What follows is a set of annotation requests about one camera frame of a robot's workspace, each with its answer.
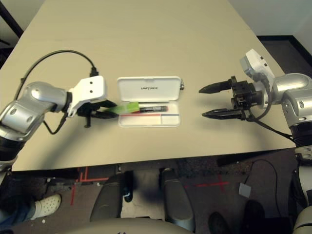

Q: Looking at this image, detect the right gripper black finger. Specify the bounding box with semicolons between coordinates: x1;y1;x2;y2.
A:
201;109;244;119
198;81;233;94

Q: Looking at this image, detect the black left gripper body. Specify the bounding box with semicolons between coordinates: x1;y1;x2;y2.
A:
79;100;109;128

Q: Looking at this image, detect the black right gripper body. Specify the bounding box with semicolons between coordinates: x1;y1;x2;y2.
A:
230;76;265;120

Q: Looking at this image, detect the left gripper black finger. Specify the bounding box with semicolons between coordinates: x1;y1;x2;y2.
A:
93;111;119;119
98;99;117;109

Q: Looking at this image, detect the green highlighter pen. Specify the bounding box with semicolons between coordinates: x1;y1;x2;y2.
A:
103;102;140;116

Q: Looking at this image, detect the white plastic pencil case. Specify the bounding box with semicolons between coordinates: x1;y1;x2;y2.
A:
117;76;182;128

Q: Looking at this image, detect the red black whiteboard marker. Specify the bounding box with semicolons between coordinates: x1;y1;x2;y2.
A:
138;105;169;113

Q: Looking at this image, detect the grey square floor pad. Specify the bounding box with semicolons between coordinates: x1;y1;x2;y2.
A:
238;183;252;198

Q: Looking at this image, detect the grey robot left leg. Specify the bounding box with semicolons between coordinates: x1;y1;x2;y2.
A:
89;175;134;222

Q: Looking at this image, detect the grey robot leg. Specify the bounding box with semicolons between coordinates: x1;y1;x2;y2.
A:
89;175;134;222
159;168;195;232

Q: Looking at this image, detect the grey robot right leg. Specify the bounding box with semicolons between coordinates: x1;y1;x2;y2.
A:
159;168;195;232

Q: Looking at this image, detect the white perforated clog shoe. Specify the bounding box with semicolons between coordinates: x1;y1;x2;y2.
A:
31;194;62;220

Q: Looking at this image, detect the black shoe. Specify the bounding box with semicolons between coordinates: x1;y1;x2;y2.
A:
209;211;229;234

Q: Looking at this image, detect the grey robot torso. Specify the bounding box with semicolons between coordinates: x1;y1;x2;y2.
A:
56;218;195;234

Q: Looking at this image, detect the side table with black legs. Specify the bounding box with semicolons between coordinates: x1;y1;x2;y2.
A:
0;3;24;39

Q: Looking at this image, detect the bystander blue jeans leg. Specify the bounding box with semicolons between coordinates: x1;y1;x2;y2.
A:
0;170;37;231

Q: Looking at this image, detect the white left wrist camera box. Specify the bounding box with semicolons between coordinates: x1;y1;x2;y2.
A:
67;75;108;117

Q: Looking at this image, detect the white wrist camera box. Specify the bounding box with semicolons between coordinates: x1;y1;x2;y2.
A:
67;75;108;117
239;49;275;108

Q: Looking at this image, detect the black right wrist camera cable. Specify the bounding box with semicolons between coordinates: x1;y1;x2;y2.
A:
245;73;297;142

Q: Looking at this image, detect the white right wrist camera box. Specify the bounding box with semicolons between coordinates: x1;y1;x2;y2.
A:
239;49;275;108

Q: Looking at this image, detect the thin black floor cable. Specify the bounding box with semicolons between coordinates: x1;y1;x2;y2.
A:
243;159;280;215

